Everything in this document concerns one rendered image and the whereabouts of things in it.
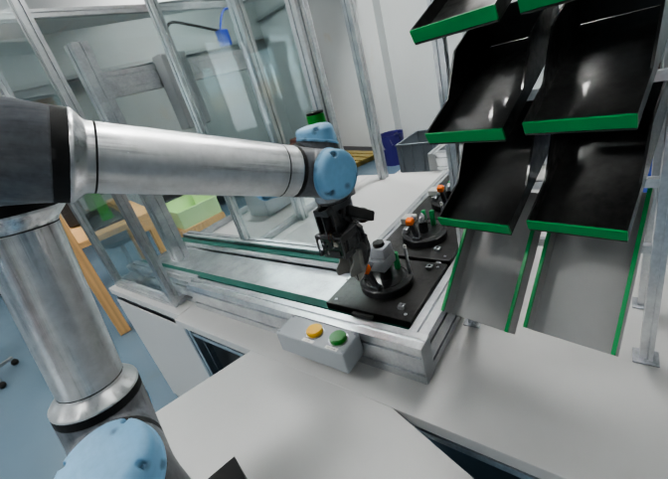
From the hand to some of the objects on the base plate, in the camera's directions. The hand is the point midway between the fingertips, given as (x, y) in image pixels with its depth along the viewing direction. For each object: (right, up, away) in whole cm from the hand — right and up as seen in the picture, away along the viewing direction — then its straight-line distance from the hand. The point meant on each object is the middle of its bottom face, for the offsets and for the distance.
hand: (359, 273), depth 84 cm
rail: (-20, -19, +22) cm, 35 cm away
